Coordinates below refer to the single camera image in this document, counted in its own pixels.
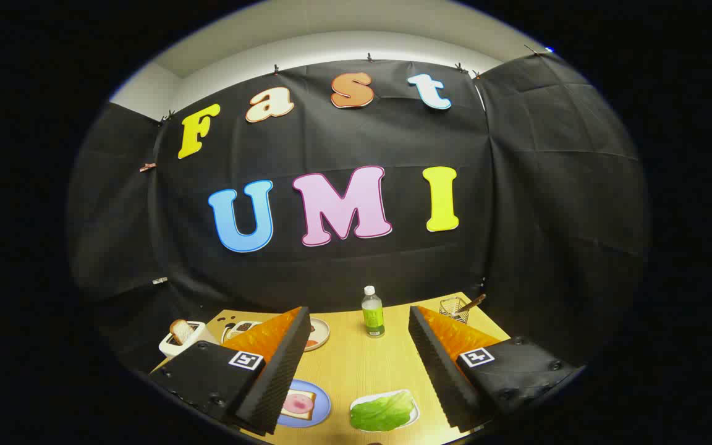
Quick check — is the toast slice under ham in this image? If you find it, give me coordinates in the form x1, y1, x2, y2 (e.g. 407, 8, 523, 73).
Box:
281, 389, 317, 422

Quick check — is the round cream plate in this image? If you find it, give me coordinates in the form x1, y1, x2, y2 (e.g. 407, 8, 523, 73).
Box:
304, 317, 331, 352

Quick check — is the wooden handled utensil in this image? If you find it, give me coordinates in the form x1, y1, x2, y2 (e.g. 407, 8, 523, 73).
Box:
455, 294, 487, 315

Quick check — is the white square plate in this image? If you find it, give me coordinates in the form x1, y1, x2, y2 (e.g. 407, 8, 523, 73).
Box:
350, 389, 420, 432

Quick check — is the plain white bread slice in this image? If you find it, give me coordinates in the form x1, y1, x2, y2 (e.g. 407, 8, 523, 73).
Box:
169, 319, 195, 345

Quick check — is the wire mesh utensil holder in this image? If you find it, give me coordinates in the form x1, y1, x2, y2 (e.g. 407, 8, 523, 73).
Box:
439, 297, 470, 325

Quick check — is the white toaster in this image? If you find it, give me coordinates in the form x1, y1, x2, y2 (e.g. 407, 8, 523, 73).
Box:
158, 320, 221, 359

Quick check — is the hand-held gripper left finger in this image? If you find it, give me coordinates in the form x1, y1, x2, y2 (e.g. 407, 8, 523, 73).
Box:
149, 307, 312, 436

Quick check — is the blue round plate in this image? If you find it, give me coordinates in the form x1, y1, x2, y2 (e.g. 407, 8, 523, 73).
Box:
277, 379, 332, 428

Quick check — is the green lettuce leaf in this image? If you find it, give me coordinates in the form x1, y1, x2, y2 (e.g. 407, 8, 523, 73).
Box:
350, 391, 415, 432

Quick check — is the black backdrop cloth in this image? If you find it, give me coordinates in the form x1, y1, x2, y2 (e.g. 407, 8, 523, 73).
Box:
67, 53, 650, 371

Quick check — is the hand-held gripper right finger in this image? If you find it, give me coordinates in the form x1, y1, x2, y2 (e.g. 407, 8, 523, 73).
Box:
409, 305, 585, 433

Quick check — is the pink ham slice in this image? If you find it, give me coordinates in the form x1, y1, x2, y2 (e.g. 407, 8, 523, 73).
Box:
282, 394, 315, 416

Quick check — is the green label drink bottle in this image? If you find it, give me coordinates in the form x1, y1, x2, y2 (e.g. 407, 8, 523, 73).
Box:
362, 286, 386, 339

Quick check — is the white divided bean dish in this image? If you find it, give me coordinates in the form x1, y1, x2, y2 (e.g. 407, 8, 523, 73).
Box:
222, 320, 264, 344

